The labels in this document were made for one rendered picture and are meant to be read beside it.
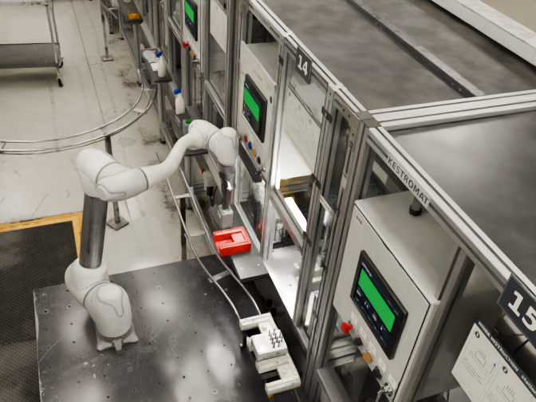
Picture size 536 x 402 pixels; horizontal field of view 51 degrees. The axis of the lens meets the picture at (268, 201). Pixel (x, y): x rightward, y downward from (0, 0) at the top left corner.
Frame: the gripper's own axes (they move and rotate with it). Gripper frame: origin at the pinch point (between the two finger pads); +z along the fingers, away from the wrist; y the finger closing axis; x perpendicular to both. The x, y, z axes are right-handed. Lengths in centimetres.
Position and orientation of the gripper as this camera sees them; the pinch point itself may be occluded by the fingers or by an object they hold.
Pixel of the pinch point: (225, 202)
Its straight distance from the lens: 278.8
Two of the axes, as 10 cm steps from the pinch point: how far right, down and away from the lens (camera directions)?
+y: -3.4, -6.1, 7.2
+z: -0.7, 7.8, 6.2
